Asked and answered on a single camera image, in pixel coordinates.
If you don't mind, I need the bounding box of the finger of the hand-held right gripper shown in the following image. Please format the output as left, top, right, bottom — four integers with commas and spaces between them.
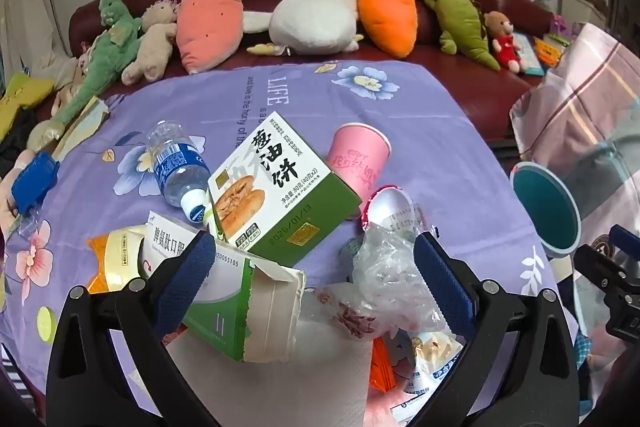
610, 224, 640, 258
574, 244, 627, 294

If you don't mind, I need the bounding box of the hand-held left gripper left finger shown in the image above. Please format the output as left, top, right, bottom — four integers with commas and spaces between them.
46, 231, 236, 427

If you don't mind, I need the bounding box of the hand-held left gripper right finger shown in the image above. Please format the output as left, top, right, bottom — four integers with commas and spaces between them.
400, 231, 581, 427

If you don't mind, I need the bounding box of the clear plastic bag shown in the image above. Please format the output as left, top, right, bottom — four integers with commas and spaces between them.
320, 222, 466, 343

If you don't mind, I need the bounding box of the teal round trash bin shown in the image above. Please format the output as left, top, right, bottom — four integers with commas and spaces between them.
510, 162, 582, 257

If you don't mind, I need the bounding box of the white paper towel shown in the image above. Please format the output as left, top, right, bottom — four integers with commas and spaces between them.
165, 292, 376, 427

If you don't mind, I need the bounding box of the white medicine box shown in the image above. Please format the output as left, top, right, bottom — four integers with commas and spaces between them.
136, 210, 253, 280

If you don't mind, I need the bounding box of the white blue snack wrapper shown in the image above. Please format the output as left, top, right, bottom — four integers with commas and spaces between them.
390, 332, 468, 423

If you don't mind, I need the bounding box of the cream orange packet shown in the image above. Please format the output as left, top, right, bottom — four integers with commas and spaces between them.
86, 229, 148, 295

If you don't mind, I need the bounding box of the open green white carton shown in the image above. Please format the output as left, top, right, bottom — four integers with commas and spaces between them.
182, 252, 307, 363

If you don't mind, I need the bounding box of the clear water bottle blue label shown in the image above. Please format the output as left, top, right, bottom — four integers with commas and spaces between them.
146, 120, 213, 224

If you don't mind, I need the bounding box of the green white food box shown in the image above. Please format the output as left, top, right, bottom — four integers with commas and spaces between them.
207, 112, 362, 268

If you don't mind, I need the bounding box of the pink paper cup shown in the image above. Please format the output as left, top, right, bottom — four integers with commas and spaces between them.
327, 123, 391, 219

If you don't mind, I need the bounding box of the yellow-green round disc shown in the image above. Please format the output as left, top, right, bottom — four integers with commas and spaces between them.
36, 306, 57, 344

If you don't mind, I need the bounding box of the pink plaid cloth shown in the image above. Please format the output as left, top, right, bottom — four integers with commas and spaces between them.
510, 23, 640, 358

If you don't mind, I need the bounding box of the colourful children's book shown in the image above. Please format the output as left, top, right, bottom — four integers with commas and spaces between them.
532, 34, 571, 68

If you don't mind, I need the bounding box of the dark red leather sofa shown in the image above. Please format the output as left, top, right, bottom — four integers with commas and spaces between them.
67, 0, 566, 142

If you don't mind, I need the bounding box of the blue children's book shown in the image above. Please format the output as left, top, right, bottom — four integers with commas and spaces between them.
511, 32, 546, 76

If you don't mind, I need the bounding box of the purple floral blanket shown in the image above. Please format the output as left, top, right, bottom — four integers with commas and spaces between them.
0, 59, 556, 427

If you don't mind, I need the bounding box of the purple toy box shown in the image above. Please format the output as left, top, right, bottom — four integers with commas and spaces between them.
550, 14, 583, 42

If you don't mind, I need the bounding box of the small brown bear plush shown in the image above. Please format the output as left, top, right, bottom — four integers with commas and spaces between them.
482, 11, 528, 74

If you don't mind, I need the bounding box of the beige doll plush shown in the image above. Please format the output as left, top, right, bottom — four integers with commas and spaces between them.
121, 0, 181, 86

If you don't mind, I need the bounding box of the green dinosaur plush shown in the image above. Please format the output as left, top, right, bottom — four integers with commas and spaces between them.
27, 0, 143, 152

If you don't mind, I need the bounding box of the yellow cloth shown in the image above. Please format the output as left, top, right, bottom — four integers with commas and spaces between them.
0, 73, 56, 142

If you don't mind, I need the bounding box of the olive green turtle plush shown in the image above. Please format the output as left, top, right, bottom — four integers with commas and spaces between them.
424, 0, 501, 72

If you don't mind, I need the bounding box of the pink bunny carrot plush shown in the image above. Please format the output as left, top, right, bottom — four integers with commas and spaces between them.
175, 0, 246, 75

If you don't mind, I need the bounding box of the orange carrot bunny plush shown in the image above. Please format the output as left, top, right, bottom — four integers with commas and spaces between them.
357, 0, 418, 59

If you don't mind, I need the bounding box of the white duck plush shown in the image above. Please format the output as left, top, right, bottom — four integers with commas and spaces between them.
242, 0, 366, 56

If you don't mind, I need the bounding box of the white curtain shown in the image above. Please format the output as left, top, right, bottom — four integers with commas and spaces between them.
0, 0, 71, 78

